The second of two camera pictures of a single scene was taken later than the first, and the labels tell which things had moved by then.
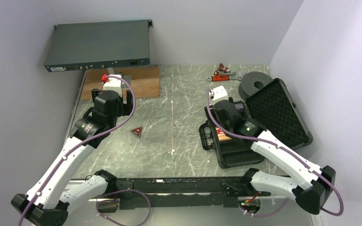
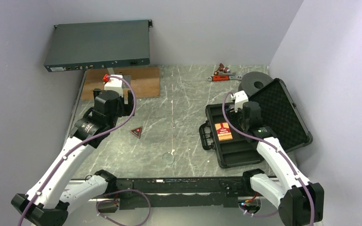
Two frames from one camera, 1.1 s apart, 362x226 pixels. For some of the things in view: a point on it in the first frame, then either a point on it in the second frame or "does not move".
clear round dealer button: (168, 157) does not move
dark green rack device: (89, 45) does not move
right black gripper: (215, 115) -> (240, 110)
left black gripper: (125, 108) does not move
